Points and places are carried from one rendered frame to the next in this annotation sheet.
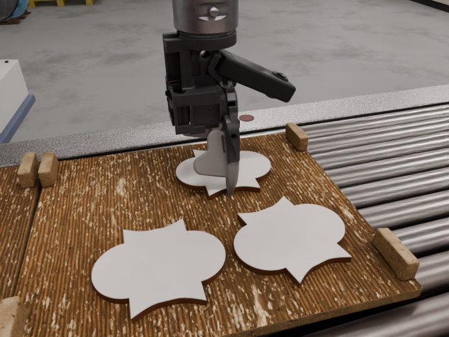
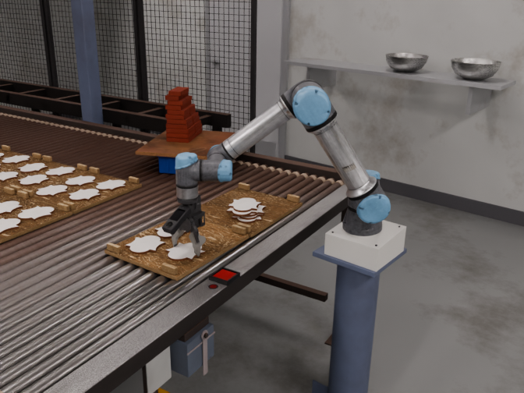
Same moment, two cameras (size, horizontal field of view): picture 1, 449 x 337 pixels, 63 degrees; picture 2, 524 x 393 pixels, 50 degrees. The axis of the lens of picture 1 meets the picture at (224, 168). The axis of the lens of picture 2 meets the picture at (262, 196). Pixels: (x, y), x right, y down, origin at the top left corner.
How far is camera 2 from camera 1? 2.28 m
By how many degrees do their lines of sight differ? 112
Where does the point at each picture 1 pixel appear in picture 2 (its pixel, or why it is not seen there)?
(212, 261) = (160, 232)
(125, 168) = (220, 242)
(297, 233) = (143, 243)
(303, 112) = (187, 302)
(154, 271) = not seen: hidden behind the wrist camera
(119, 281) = not seen: hidden behind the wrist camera
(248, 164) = (178, 253)
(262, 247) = (150, 238)
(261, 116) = (207, 291)
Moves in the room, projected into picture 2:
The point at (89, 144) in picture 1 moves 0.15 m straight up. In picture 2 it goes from (258, 249) to (259, 213)
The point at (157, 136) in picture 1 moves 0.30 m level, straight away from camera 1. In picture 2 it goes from (238, 262) to (311, 289)
